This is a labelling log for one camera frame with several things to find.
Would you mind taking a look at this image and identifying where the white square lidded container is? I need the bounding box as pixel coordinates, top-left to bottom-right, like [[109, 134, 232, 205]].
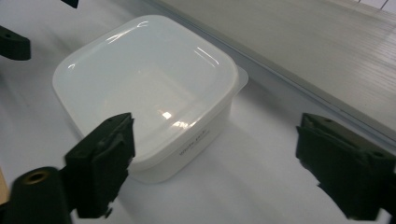
[[51, 14, 249, 185]]

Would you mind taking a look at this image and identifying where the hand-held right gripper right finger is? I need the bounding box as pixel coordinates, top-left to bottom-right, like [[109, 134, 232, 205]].
[[295, 112, 396, 222]]

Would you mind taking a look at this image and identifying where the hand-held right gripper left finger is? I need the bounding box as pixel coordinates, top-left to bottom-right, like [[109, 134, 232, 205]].
[[63, 112, 137, 219]]

